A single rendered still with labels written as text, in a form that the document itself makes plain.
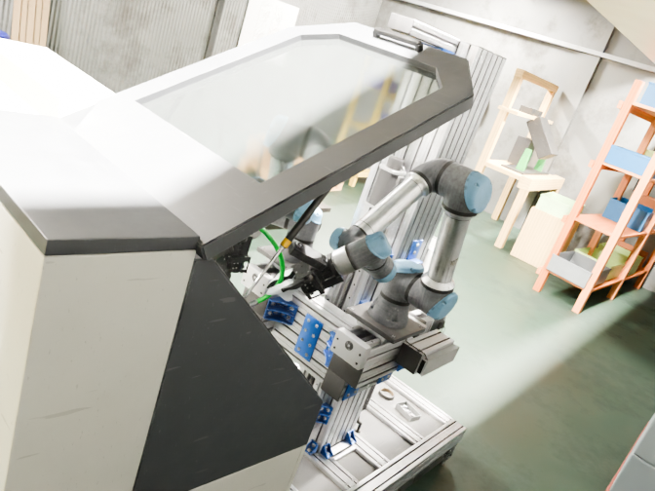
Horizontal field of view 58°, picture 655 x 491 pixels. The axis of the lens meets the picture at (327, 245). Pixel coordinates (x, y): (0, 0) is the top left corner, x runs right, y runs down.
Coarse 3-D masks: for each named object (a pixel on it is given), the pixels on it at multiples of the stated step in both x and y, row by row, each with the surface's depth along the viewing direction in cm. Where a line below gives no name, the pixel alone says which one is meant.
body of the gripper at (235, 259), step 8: (248, 240) 166; (240, 248) 167; (248, 248) 168; (224, 256) 163; (232, 256) 164; (240, 256) 166; (248, 256) 167; (224, 264) 163; (232, 264) 164; (240, 264) 168; (248, 264) 168; (232, 272) 167; (240, 272) 168
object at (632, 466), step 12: (648, 432) 305; (636, 444) 323; (648, 444) 305; (636, 456) 310; (648, 456) 306; (624, 468) 313; (636, 468) 309; (648, 468) 306; (612, 480) 330; (624, 480) 314; (636, 480) 310; (648, 480) 306
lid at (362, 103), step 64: (192, 64) 172; (256, 64) 173; (320, 64) 170; (384, 64) 166; (448, 64) 159; (128, 128) 145; (192, 128) 146; (256, 128) 144; (320, 128) 142; (384, 128) 136; (192, 192) 122; (256, 192) 120; (320, 192) 123
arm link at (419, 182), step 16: (432, 160) 185; (448, 160) 183; (416, 176) 182; (432, 176) 182; (400, 192) 180; (416, 192) 182; (432, 192) 187; (384, 208) 177; (400, 208) 179; (368, 224) 174; (384, 224) 176; (336, 240) 173; (352, 240) 171
